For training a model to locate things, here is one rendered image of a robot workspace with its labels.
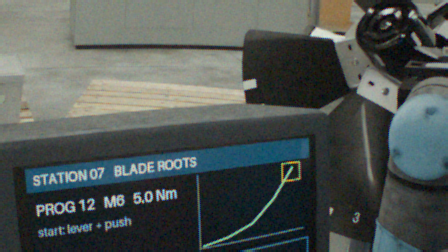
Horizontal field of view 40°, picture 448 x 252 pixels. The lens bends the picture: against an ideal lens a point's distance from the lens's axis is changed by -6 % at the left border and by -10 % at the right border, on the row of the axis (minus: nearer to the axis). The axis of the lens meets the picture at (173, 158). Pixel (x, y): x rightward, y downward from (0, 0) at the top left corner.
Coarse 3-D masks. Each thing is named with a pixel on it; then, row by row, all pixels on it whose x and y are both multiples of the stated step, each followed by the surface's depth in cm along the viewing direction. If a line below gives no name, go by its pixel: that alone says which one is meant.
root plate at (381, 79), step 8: (368, 72) 102; (376, 72) 102; (384, 72) 102; (368, 80) 101; (376, 80) 101; (384, 80) 101; (392, 80) 102; (360, 88) 101; (368, 88) 101; (376, 88) 101; (392, 88) 101; (368, 96) 101; (376, 96) 101; (384, 96) 101; (392, 96) 101; (384, 104) 100; (392, 104) 100; (392, 112) 100
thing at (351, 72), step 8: (344, 40) 110; (352, 40) 109; (336, 48) 111; (344, 48) 110; (352, 48) 109; (344, 56) 111; (352, 56) 110; (360, 56) 109; (344, 64) 111; (360, 64) 109; (368, 64) 108; (344, 72) 112; (352, 72) 111; (360, 72) 110; (352, 80) 111; (360, 80) 110
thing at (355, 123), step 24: (360, 96) 100; (336, 120) 99; (360, 120) 99; (384, 120) 99; (336, 144) 98; (360, 144) 97; (384, 144) 98; (336, 168) 97; (360, 168) 96; (384, 168) 96; (336, 192) 96; (360, 192) 95; (336, 216) 94; (360, 240) 92
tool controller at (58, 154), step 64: (0, 128) 35; (64, 128) 32; (128, 128) 31; (192, 128) 33; (256, 128) 34; (320, 128) 36; (0, 192) 29; (64, 192) 30; (128, 192) 31; (192, 192) 33; (256, 192) 35; (320, 192) 37
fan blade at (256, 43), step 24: (264, 48) 123; (288, 48) 118; (312, 48) 114; (264, 72) 123; (288, 72) 119; (312, 72) 115; (336, 72) 112; (264, 96) 123; (288, 96) 120; (312, 96) 117; (336, 96) 114
